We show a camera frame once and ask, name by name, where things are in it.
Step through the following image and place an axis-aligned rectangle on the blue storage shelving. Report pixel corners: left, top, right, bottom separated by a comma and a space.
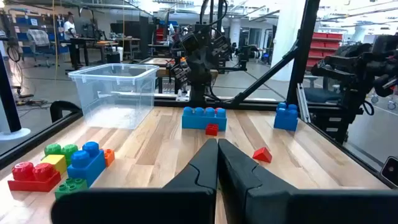
12, 14, 71, 55

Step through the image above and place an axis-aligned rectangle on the clear plastic bin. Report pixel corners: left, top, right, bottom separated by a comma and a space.
67, 63, 160, 130

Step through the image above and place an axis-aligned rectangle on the black work desk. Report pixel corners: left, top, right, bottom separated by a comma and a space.
58, 36, 119, 71

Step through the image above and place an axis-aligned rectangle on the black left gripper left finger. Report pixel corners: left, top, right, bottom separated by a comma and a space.
51, 138, 218, 224

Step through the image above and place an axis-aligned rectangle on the floor cable bundle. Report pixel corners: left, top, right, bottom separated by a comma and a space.
14, 98, 49, 108

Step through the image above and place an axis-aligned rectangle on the person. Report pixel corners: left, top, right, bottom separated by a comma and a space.
63, 11, 78, 43

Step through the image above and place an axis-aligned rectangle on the yellow cable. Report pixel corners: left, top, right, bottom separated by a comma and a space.
51, 0, 60, 82

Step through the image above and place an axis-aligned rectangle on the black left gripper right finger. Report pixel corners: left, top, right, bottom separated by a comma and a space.
218, 138, 398, 224

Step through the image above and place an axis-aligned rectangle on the wooden neighbouring table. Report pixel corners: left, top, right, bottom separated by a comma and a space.
141, 57, 220, 94

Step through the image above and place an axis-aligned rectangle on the small orange block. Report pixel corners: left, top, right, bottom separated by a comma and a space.
102, 148, 116, 168

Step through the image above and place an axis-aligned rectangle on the small yellow block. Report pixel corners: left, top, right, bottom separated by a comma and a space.
40, 154, 68, 175

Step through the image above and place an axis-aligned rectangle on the grey office chair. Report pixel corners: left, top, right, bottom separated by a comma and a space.
26, 29, 52, 68

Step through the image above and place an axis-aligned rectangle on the silver aluminium extrusion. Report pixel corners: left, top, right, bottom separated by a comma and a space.
297, 83, 312, 124

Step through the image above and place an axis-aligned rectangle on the red large two-stud block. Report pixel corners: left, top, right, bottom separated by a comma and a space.
7, 161, 62, 193

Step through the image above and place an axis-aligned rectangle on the green large two-stud block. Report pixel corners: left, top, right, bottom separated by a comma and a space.
44, 142, 79, 166

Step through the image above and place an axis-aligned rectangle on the black camera box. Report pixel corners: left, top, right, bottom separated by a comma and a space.
380, 156, 398, 189

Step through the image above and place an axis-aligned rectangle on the black curved tube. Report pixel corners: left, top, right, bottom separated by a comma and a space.
49, 100, 83, 123

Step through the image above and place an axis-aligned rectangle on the black pole white round base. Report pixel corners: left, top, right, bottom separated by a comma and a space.
0, 51, 32, 141

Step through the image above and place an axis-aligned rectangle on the black waste bin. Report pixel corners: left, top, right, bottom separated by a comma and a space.
106, 51, 121, 65

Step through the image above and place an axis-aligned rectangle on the blue large two-stud block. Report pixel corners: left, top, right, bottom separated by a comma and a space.
273, 108, 299, 132
276, 101, 299, 112
67, 141, 107, 188

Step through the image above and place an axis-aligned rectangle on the red storage bin shelf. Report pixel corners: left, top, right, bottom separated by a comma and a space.
305, 30, 343, 70

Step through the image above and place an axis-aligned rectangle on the sky blue four-stud block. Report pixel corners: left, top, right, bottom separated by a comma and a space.
181, 106, 228, 132

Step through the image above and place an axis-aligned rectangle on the small red block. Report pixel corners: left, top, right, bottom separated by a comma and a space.
205, 123, 220, 137
252, 146, 273, 164

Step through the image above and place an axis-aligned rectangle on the small green block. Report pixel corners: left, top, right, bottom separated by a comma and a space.
54, 177, 89, 200

